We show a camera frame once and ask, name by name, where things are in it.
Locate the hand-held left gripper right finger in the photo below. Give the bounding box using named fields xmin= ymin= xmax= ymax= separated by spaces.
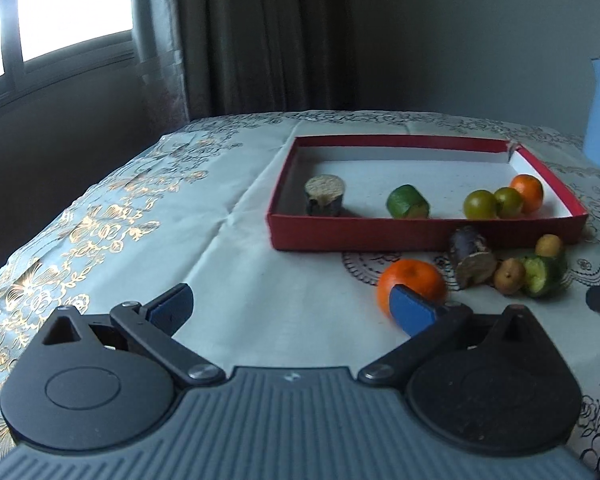
xmin=357 ymin=284 xmax=554 ymax=389

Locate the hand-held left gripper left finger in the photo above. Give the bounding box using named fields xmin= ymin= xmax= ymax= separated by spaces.
xmin=41 ymin=283 xmax=227 ymax=388

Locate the large orange mandarin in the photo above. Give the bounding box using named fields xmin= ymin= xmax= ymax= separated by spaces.
xmin=377 ymin=258 xmax=449 ymax=319

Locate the red cardboard box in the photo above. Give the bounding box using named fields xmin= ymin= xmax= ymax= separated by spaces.
xmin=266 ymin=134 xmax=590 ymax=252

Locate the green cucumber chunk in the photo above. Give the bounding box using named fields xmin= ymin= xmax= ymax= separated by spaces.
xmin=386 ymin=184 xmax=431 ymax=220
xmin=521 ymin=254 xmax=568 ymax=298

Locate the large green mandarin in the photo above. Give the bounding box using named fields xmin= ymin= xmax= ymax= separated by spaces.
xmin=463 ymin=189 xmax=498 ymax=220

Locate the small orange mandarin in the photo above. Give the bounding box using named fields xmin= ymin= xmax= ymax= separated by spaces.
xmin=510 ymin=174 xmax=545 ymax=215

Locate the small green mandarin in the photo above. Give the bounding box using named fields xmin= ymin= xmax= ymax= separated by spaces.
xmin=494 ymin=187 xmax=524 ymax=219

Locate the pale-topped sugarcane piece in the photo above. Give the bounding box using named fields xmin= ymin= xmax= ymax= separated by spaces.
xmin=304 ymin=174 xmax=344 ymax=217

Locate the brown longan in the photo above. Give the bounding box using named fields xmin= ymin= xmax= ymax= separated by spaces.
xmin=494 ymin=257 xmax=527 ymax=293
xmin=535 ymin=234 xmax=565 ymax=259

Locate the purple sugarcane piece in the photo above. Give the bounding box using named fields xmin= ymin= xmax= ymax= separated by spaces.
xmin=448 ymin=226 xmax=498 ymax=291

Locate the floral gold-print tablecloth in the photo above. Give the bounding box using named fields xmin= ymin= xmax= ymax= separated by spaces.
xmin=0 ymin=109 xmax=600 ymax=480

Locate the dark patterned curtain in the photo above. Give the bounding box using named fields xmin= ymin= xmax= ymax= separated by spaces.
xmin=132 ymin=0 xmax=357 ymax=123

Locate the window with grey frame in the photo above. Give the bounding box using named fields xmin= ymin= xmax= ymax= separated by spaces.
xmin=0 ymin=0 xmax=142 ymax=117

